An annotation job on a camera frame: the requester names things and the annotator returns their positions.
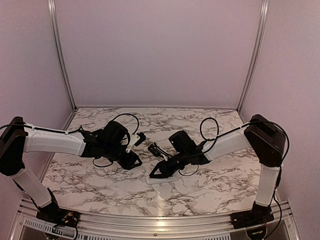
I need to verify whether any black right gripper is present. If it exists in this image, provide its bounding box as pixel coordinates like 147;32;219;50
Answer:
149;150;190;178

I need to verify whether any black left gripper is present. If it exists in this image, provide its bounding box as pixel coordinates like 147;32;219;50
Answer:
103;142;143;170

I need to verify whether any white remote control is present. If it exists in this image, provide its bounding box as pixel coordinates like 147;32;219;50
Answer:
145;176;179;186

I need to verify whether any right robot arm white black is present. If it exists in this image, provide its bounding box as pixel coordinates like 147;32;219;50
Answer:
145;114;290;224

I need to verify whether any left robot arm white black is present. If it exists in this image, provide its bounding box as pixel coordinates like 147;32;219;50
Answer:
0;116;146;223

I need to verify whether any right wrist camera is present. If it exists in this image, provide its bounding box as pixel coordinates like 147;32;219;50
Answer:
147;142;172;161

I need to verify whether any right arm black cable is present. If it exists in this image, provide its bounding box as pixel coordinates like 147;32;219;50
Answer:
152;117;291;218

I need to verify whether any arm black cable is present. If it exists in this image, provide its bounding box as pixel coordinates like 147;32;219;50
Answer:
152;117;291;218
0;113;140;168

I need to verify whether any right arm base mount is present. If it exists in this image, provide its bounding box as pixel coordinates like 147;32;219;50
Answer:
230;207;275;229

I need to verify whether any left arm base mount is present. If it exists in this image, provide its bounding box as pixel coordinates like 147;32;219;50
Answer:
36;207;80;228

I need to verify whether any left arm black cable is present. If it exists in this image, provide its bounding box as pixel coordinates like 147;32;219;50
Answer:
0;113;140;168

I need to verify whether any front aluminium rail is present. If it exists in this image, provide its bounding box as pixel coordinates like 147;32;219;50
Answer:
9;199;301;240

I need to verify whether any left aluminium frame post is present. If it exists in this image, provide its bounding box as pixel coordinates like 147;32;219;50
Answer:
47;0;77;112

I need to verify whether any aluminium frame post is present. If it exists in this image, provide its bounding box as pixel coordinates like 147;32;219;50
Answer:
236;0;270;113
47;0;77;112

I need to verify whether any right aluminium frame post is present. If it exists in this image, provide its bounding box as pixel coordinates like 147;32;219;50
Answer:
236;0;270;113

